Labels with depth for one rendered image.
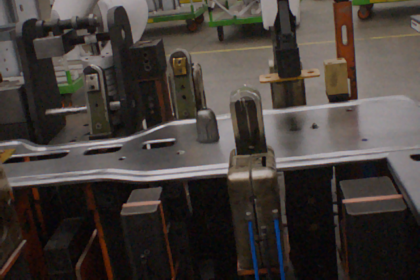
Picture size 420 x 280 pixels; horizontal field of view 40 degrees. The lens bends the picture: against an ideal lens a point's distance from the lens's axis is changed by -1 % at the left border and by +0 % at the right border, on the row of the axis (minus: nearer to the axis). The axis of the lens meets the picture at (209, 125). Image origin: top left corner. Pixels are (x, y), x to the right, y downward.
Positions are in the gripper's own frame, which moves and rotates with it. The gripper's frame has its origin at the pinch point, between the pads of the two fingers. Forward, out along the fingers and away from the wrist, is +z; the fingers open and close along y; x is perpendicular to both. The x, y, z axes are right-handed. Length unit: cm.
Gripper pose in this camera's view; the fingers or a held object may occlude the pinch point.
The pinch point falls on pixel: (287, 60)
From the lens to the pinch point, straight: 81.7
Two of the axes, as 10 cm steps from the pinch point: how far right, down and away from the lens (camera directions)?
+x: 9.9, -1.1, -1.2
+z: 1.4, 9.4, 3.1
